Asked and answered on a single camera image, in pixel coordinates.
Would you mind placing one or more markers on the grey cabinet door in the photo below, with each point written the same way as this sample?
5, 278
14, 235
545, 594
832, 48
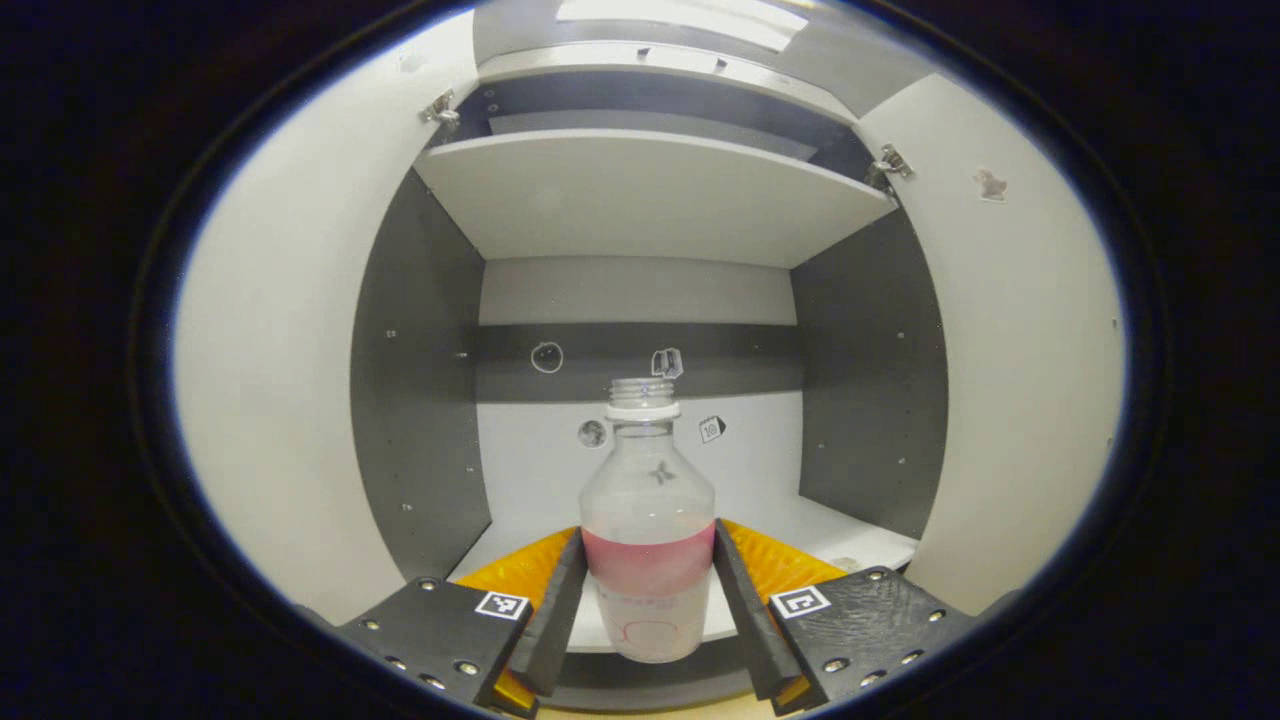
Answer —
270, 350
1030, 350

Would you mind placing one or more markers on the clear bottle with pink label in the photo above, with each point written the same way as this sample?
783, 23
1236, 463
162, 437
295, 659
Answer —
648, 500

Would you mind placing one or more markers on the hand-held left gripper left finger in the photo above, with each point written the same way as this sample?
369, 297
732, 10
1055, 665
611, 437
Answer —
555, 620

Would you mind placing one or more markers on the grey cabinet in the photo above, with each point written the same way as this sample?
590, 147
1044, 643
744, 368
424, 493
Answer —
640, 300

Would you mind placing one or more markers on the metal door hinge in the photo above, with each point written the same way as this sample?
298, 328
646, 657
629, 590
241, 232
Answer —
890, 162
440, 108

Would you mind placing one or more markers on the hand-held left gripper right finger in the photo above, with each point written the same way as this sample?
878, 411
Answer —
745, 620

